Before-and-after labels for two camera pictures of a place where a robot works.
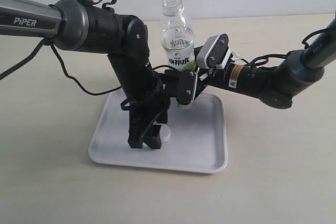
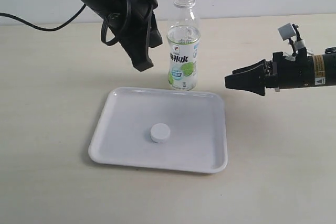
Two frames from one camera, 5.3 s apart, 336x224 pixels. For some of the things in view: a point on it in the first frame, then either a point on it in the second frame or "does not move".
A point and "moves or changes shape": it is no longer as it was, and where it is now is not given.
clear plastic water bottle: [177, 35] moves or changes shape
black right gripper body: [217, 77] to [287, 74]
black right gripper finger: [173, 74] to [252, 80]
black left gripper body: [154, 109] to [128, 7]
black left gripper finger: [137, 128] to [134, 37]
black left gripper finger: [152, 139] to [155, 38]
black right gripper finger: [196, 50] to [250, 67]
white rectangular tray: [197, 142] does not move
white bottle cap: [165, 132] does not move
